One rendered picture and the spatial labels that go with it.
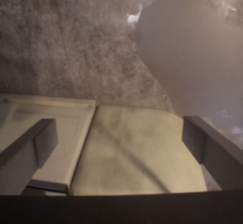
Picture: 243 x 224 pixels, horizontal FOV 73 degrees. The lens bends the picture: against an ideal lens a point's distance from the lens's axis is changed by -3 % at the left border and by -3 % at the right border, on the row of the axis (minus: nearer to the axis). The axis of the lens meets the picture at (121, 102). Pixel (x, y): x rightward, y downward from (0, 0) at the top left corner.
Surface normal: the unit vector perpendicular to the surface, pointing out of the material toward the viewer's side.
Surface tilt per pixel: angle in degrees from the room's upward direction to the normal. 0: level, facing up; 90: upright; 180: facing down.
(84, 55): 0
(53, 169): 90
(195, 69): 0
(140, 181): 90
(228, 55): 0
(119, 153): 90
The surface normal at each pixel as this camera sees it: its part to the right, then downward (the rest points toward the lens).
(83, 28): -0.11, 0.62
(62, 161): 0.00, -0.78
